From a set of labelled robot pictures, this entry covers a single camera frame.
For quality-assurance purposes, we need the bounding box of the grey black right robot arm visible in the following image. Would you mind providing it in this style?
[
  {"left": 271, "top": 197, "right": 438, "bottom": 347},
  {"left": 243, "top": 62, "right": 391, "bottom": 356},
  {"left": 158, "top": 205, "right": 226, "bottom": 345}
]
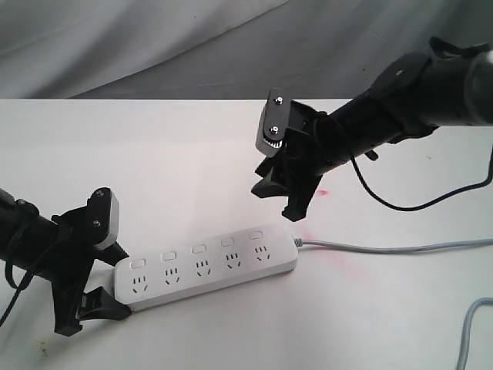
[{"left": 252, "top": 37, "right": 492, "bottom": 222}]

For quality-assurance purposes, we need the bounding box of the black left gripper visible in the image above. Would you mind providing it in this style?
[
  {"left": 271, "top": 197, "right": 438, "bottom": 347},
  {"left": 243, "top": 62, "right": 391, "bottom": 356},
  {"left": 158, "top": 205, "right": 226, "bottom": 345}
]
[{"left": 49, "top": 207, "right": 130, "bottom": 335}]

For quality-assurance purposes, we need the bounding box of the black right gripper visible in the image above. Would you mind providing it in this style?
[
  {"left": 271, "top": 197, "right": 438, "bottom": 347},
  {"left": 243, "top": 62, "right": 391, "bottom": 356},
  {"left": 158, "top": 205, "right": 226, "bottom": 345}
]
[{"left": 251, "top": 101, "right": 327, "bottom": 221}]

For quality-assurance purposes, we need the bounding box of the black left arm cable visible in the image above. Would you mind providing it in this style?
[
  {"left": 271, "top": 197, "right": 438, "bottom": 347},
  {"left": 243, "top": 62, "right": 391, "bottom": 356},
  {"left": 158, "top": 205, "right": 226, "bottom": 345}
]
[{"left": 0, "top": 200, "right": 78, "bottom": 325}]

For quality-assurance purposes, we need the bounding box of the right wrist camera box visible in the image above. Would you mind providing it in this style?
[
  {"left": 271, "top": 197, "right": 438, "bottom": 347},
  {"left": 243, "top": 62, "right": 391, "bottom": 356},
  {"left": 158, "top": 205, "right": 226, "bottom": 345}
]
[{"left": 256, "top": 88, "right": 290, "bottom": 158}]

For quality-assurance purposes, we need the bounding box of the grey backdrop cloth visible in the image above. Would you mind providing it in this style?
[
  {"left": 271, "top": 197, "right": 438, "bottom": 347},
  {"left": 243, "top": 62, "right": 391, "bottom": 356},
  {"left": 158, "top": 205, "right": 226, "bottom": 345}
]
[{"left": 1, "top": 1, "right": 492, "bottom": 99}]

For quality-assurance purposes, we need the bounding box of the white five-outlet power strip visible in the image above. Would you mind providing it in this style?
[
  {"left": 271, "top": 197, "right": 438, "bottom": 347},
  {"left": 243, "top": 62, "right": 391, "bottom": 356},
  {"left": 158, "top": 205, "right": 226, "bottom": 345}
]
[{"left": 114, "top": 225, "right": 298, "bottom": 312}]

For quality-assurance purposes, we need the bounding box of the grey power cable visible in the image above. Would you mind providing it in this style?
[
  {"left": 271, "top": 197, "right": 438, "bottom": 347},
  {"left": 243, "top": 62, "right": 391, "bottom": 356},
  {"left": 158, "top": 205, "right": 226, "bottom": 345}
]
[{"left": 291, "top": 234, "right": 493, "bottom": 370}]

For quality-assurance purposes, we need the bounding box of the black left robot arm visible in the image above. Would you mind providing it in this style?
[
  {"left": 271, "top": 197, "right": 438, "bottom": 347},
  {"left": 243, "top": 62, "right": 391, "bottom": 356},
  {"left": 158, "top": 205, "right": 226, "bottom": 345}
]
[{"left": 1, "top": 187, "right": 131, "bottom": 337}]

